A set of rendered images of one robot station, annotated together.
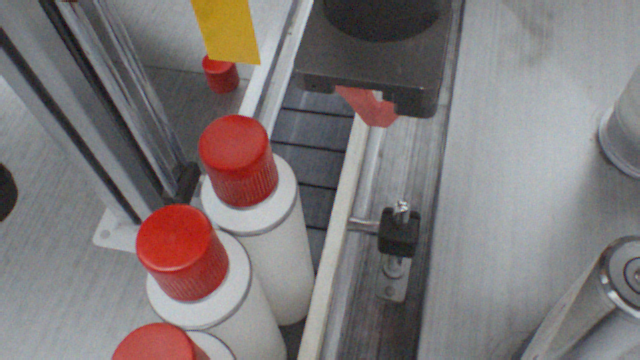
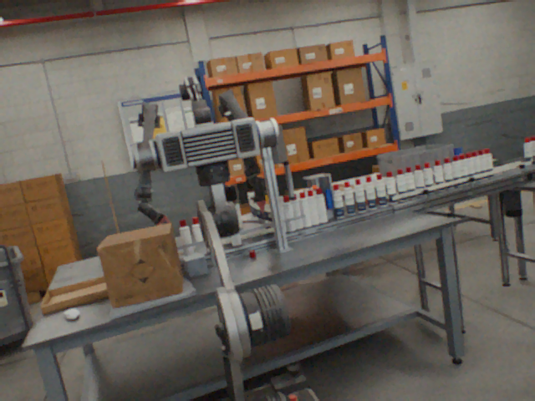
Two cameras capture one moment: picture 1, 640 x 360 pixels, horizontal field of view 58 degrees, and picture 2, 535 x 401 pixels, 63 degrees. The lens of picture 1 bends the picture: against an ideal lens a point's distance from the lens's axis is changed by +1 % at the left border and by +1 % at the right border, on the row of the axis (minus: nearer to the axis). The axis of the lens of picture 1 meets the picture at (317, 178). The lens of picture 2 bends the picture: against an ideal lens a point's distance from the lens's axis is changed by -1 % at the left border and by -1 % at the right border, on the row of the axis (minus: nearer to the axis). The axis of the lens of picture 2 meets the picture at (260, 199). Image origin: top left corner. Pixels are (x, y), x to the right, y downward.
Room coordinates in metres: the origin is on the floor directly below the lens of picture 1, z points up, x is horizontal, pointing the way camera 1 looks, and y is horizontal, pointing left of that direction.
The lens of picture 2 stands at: (1.69, 1.92, 1.47)
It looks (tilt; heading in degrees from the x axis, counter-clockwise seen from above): 9 degrees down; 233
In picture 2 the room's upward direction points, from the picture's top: 10 degrees counter-clockwise
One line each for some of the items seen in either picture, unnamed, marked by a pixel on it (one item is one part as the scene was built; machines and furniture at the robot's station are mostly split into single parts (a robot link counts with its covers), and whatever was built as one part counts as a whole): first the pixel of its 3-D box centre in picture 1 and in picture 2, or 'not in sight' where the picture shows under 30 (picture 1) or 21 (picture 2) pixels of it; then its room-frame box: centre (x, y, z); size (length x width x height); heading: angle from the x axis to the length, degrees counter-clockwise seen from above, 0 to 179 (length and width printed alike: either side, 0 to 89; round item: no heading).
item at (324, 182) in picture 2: not in sight; (320, 197); (-0.16, 0.06, 1.01); 0.14 x 0.13 x 0.26; 161
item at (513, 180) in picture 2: not in sight; (468, 245); (-1.06, 0.46, 0.47); 1.17 x 0.38 x 0.94; 161
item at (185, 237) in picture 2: not in sight; (185, 238); (0.67, -0.14, 0.98); 0.05 x 0.05 x 0.20
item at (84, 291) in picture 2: not in sight; (78, 293); (1.21, -0.32, 0.85); 0.30 x 0.26 x 0.04; 161
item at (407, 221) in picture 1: (398, 239); not in sight; (0.19, -0.06, 0.89); 0.03 x 0.03 x 0.12; 71
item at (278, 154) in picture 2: not in sight; (272, 145); (0.19, 0.12, 1.38); 0.17 x 0.10 x 0.19; 36
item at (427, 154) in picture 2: not in sight; (415, 160); (-2.09, -0.52, 0.91); 0.60 x 0.40 x 0.22; 159
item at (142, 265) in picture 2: not in sight; (143, 263); (0.99, 0.06, 0.99); 0.30 x 0.24 x 0.27; 151
